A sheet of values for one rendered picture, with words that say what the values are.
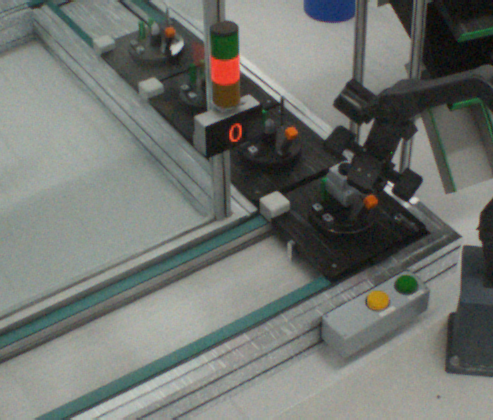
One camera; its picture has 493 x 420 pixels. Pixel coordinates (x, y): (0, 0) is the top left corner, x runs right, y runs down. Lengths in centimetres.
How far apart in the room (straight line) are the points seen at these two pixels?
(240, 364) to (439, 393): 38
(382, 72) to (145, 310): 103
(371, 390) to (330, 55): 111
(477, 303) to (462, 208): 51
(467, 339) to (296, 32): 122
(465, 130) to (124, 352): 83
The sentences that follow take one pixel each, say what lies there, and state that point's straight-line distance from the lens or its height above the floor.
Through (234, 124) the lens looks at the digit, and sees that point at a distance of 177.
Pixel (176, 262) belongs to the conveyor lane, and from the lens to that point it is 190.
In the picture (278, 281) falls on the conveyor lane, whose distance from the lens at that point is 190.
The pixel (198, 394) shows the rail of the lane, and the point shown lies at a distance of 172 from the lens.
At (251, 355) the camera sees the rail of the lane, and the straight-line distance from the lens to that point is 173.
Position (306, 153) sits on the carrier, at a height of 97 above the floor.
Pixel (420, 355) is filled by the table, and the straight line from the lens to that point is 187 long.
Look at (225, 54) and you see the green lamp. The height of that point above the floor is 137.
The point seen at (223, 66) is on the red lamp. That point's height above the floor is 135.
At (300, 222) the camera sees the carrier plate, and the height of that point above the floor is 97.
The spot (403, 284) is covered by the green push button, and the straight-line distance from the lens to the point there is 184.
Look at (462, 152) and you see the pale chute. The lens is 204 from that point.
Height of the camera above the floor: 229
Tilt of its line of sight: 42 degrees down
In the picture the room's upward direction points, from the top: 1 degrees counter-clockwise
